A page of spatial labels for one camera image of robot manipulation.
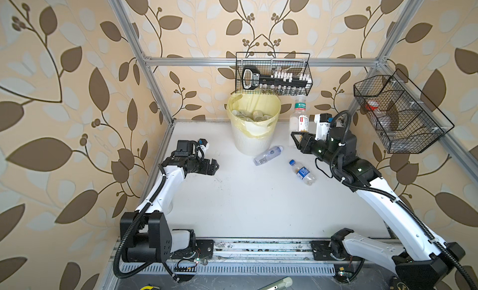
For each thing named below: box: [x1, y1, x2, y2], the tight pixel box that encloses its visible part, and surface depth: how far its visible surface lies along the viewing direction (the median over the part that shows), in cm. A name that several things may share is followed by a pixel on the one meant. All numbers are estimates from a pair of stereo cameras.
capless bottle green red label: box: [288, 95, 309, 148], surface depth 69 cm
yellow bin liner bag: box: [227, 92, 282, 140], surface depth 98 cm
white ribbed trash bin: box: [225, 106, 281, 156], surface depth 89 cm
